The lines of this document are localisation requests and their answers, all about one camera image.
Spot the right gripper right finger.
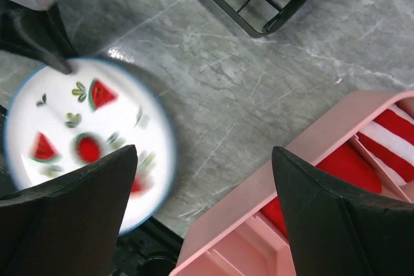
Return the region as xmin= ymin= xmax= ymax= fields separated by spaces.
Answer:
xmin=272 ymin=147 xmax=413 ymax=275

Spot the red item in tray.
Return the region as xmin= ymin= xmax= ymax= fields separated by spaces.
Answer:
xmin=356 ymin=104 xmax=413 ymax=186

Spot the pink compartment tray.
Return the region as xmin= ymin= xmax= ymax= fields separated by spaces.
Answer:
xmin=172 ymin=90 xmax=413 ymax=275

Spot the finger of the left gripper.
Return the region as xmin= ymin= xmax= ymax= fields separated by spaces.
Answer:
xmin=1 ymin=1 xmax=78 ymax=74

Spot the light blue plate underneath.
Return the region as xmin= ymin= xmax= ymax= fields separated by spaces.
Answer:
xmin=4 ymin=57 xmax=177 ymax=234

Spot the black wire dish rack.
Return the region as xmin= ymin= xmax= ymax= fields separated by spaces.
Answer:
xmin=161 ymin=0 xmax=342 ymax=39

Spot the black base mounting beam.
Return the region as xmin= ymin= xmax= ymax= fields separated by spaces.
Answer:
xmin=109 ymin=217 xmax=183 ymax=276

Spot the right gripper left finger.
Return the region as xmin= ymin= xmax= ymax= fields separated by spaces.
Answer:
xmin=1 ymin=145 xmax=138 ymax=275

